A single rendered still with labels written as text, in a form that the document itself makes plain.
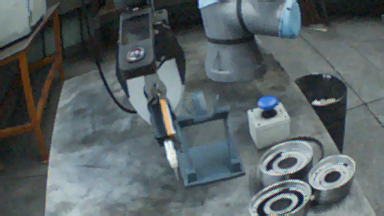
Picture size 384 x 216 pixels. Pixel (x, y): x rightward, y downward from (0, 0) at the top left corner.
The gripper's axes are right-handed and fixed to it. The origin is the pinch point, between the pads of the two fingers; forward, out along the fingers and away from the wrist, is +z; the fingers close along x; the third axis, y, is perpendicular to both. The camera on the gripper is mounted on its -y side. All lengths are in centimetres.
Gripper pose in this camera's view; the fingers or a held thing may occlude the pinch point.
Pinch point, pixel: (161, 115)
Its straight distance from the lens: 78.5
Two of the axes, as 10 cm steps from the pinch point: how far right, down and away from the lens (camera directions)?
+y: -0.6, -4.5, 8.9
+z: 2.2, 8.7, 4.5
